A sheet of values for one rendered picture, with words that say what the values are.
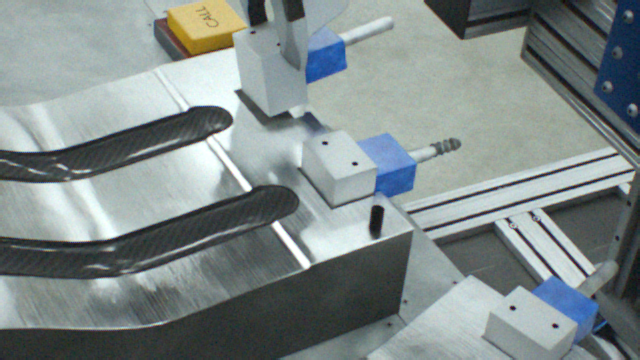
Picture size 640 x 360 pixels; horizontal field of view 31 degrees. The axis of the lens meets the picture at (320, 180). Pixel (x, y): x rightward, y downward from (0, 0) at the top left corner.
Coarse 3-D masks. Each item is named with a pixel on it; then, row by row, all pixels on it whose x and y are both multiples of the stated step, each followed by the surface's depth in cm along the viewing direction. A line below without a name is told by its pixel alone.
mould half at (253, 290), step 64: (192, 64) 98; (0, 128) 89; (64, 128) 91; (256, 128) 92; (320, 128) 93; (0, 192) 81; (64, 192) 85; (128, 192) 86; (192, 192) 86; (192, 256) 81; (256, 256) 81; (320, 256) 81; (384, 256) 85; (0, 320) 70; (64, 320) 73; (128, 320) 76; (192, 320) 78; (256, 320) 82; (320, 320) 85
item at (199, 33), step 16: (208, 0) 115; (224, 0) 116; (176, 16) 113; (192, 16) 113; (208, 16) 113; (224, 16) 114; (176, 32) 113; (192, 32) 111; (208, 32) 111; (224, 32) 112; (192, 48) 111; (208, 48) 112
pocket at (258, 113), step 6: (234, 90) 96; (240, 90) 96; (240, 96) 96; (246, 96) 97; (246, 102) 97; (252, 102) 97; (252, 108) 98; (258, 108) 98; (294, 108) 97; (258, 114) 98; (264, 114) 98; (276, 114) 98; (282, 114) 98; (288, 114) 97; (294, 114) 96; (258, 120) 97; (264, 120) 97; (270, 120) 97; (276, 120) 97; (282, 120) 97
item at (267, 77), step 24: (264, 24) 93; (384, 24) 96; (240, 48) 92; (264, 48) 90; (312, 48) 92; (336, 48) 92; (240, 72) 94; (264, 72) 89; (288, 72) 90; (312, 72) 92; (336, 72) 93; (264, 96) 91; (288, 96) 92
